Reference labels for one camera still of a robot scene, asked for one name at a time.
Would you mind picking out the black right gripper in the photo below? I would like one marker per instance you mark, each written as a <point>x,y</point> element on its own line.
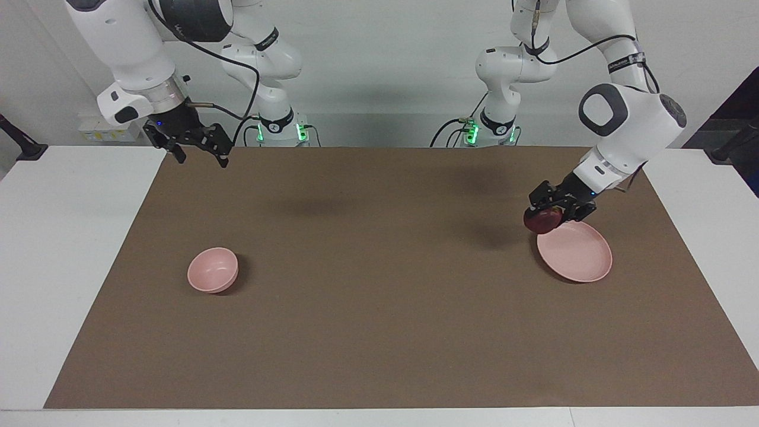
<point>175,127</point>

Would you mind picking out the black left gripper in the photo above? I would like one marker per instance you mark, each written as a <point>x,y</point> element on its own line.
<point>575,191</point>

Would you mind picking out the dark red apple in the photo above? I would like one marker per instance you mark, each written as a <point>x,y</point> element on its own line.
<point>541,222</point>

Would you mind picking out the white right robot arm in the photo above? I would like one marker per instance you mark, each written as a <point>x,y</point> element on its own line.
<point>124,41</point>

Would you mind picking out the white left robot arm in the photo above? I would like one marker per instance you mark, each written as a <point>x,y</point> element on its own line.
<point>640,118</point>

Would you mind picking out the pink plate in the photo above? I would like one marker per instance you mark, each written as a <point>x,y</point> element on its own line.
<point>578,255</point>

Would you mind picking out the pink bowl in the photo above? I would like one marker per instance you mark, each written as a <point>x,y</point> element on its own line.
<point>210,270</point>

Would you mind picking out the brown table mat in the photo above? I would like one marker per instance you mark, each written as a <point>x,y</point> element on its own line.
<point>379,296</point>

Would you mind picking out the dark panel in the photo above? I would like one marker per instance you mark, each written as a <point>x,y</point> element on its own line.
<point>741,101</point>

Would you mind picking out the white wall power strip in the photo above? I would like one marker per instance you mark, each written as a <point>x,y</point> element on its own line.
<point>109,131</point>

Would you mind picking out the black clamp mount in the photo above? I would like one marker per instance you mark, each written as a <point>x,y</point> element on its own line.
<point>29,151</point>

